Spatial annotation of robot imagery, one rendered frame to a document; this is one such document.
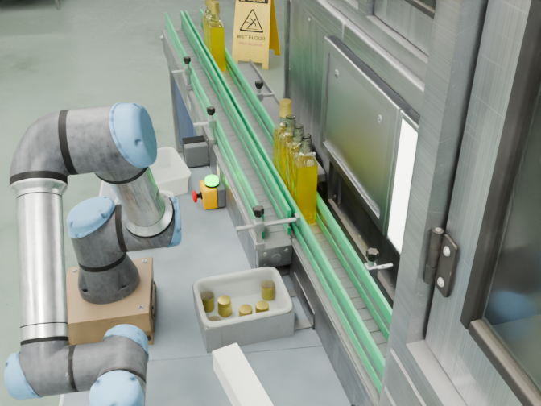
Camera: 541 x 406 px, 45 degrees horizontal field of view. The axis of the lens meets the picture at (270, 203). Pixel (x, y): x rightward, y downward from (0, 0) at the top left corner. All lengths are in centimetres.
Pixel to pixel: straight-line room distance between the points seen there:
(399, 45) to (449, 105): 93
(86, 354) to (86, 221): 50
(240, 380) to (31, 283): 55
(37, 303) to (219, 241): 92
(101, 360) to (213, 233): 97
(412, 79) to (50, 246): 77
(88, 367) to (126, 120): 41
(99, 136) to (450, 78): 73
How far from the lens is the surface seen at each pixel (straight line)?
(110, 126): 114
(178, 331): 167
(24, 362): 112
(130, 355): 107
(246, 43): 509
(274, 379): 155
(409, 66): 143
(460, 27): 52
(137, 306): 160
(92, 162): 116
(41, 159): 116
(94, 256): 157
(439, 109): 55
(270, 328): 160
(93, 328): 162
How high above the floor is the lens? 192
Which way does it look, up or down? 34 degrees down
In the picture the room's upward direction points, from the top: straight up
